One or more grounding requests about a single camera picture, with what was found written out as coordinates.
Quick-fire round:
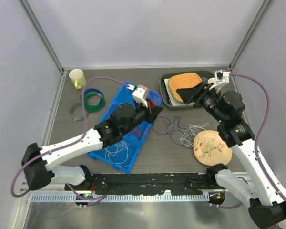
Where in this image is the dark green plastic tray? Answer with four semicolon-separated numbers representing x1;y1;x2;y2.
159;71;215;110

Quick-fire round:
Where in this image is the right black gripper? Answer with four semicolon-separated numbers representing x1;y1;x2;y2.
177;81;227;124

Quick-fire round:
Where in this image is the yellow mug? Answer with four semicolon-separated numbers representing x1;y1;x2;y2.
69;69;86;90

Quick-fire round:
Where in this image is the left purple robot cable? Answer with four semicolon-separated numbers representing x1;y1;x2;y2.
10;76;134;206

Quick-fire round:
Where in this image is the green cable coil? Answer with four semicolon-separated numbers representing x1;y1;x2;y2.
80;92;106;113

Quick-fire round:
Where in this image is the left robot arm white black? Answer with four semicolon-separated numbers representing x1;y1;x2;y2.
21;104;163;191

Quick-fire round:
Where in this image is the orange woven square plate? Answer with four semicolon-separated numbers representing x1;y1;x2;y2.
168;73;202;102

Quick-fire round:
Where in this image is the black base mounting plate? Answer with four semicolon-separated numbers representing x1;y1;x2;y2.
73;173;222;196

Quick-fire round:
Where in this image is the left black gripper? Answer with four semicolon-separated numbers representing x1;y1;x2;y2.
123;98;163;135

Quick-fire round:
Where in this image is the blue cable coil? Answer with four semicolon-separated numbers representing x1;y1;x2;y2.
80;88;106;110

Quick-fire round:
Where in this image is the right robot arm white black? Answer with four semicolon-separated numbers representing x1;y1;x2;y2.
177;83;286;229

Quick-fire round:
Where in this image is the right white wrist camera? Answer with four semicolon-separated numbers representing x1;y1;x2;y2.
208;70;230;92

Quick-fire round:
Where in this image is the grey cable coil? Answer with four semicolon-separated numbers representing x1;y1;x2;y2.
70;103;90;122

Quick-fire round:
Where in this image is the round wooden decorated coaster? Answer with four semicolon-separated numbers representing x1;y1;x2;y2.
193;130;233;167

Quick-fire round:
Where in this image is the white square plate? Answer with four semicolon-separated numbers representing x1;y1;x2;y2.
164;78;194;106

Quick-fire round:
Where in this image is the grey slotted cable duct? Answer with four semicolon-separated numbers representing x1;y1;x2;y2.
31;191;209;203

